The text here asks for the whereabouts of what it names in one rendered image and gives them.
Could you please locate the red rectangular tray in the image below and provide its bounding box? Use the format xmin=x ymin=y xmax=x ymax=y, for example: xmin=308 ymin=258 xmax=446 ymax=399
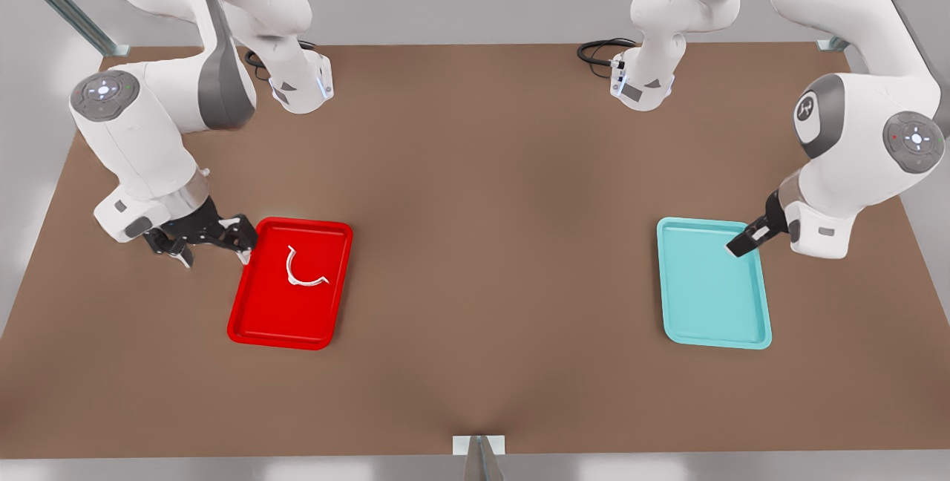
xmin=227 ymin=217 xmax=354 ymax=352

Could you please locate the teal rectangular tray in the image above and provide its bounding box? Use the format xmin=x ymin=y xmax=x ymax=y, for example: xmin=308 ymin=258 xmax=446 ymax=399
xmin=657 ymin=217 xmax=773 ymax=350

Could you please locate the black cable loop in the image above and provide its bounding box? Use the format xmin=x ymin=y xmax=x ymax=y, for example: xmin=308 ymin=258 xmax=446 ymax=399
xmin=577 ymin=38 xmax=640 ymax=82
xmin=244 ymin=39 xmax=320 ymax=85

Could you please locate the white drainage pipe clamp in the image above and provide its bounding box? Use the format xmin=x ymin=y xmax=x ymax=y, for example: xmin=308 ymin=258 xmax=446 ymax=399
xmin=286 ymin=246 xmax=330 ymax=288

